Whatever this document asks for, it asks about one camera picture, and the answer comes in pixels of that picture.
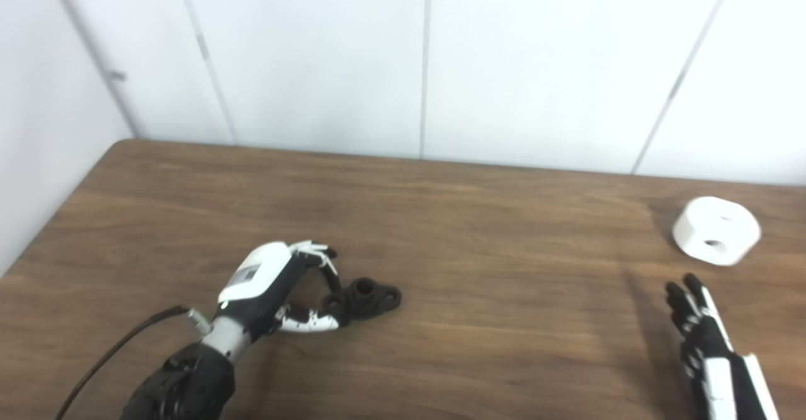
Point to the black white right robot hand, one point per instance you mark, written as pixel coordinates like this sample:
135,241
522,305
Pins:
718,376

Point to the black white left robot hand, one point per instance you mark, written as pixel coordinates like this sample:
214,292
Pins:
255,281

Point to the black flanged holder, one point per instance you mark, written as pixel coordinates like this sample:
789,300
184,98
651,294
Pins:
371,299

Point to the round white piece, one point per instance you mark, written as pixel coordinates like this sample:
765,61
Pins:
715,225

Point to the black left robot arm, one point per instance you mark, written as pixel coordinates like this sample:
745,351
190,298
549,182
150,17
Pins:
189,382

